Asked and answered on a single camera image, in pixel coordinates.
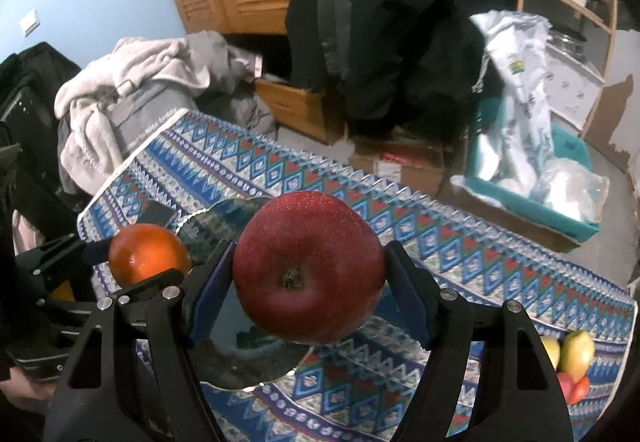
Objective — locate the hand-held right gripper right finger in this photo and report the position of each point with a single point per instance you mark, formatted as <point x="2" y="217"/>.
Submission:
<point x="410" y="294"/>

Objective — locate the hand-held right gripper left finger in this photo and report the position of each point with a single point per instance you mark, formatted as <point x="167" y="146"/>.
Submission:
<point x="215" y="294"/>

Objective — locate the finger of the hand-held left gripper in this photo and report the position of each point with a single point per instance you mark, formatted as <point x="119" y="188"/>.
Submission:
<point x="65" y="252"/>
<point x="150" y="287"/>

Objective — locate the smooth orange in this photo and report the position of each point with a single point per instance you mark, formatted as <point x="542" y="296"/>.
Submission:
<point x="145" y="252"/>

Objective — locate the dark patterned glass plate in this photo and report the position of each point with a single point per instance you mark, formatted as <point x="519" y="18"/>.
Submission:
<point x="235" y="357"/>

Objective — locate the red apple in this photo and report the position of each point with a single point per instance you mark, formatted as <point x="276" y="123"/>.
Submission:
<point x="310" y="247"/>

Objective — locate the person's left hand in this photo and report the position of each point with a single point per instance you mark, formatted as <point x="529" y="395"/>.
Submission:
<point x="22" y="389"/>

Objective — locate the blue patterned tablecloth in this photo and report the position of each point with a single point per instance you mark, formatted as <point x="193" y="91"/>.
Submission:
<point x="400" y="212"/>

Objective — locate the brown cardboard box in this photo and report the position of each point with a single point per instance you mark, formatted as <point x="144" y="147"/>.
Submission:
<point x="400" y="167"/>

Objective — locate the grey fabric bag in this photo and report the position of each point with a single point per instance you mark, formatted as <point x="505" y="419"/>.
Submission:
<point x="150" y="117"/>

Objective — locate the black bag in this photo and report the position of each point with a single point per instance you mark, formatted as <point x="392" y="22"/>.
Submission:
<point x="35" y="87"/>

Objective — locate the yellow apple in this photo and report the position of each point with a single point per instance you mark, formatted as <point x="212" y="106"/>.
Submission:
<point x="577" y="352"/>

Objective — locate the small red fruit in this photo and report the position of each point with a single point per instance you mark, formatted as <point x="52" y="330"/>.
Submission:
<point x="566" y="384"/>

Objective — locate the clear plastic bag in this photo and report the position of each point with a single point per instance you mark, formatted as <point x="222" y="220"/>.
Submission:
<point x="570" y="187"/>

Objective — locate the wooden drawer box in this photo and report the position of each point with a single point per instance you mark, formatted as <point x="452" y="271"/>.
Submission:
<point x="295" y="107"/>

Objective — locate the teal storage box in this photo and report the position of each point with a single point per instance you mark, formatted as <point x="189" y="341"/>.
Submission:
<point x="570" y="145"/>

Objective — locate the grey hoodie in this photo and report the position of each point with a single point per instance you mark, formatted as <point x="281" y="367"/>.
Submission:
<point x="220" y="62"/>

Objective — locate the white printed plastic bag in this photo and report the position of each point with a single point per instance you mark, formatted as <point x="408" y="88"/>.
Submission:
<point x="520" y="87"/>

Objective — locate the black hanging coat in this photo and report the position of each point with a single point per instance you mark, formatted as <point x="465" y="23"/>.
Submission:
<point x="400" y="22"/>

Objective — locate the steel pot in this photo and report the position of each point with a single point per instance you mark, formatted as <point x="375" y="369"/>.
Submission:
<point x="567" y="40"/>

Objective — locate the white wall switch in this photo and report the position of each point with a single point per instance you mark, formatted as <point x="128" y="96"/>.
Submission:
<point x="29" y="21"/>

